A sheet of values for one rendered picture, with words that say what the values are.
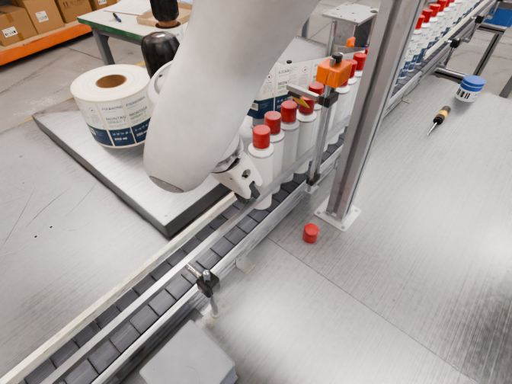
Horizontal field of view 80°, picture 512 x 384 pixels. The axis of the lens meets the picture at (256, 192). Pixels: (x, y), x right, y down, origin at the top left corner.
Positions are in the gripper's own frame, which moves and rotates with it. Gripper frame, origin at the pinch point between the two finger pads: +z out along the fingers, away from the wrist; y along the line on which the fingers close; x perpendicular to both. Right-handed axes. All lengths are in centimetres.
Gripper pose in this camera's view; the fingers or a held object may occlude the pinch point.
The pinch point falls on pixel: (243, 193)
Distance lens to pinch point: 64.1
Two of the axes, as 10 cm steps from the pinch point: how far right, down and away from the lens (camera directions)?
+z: 2.2, 4.5, 8.7
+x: -6.1, 7.6, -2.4
